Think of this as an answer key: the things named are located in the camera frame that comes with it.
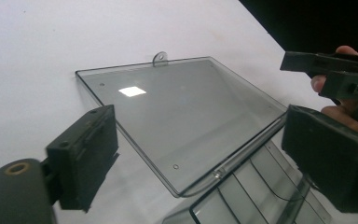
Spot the clear plastic compartment box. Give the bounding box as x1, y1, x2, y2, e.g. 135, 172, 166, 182
75, 50, 335, 224

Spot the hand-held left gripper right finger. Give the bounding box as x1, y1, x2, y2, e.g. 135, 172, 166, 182
281, 104, 358, 215

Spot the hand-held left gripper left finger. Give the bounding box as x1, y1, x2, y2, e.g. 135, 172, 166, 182
41, 104, 120, 214

